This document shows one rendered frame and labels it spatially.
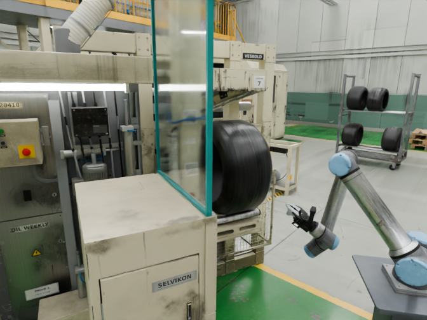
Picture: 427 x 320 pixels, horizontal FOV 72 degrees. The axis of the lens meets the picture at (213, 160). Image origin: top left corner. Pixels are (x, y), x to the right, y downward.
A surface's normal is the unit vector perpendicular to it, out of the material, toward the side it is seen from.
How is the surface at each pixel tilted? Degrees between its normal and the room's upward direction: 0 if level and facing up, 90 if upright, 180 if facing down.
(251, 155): 64
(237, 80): 90
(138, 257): 90
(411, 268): 94
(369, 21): 90
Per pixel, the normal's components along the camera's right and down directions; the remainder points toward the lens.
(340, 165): -0.70, 0.08
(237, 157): 0.16, -0.18
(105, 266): 0.45, 0.22
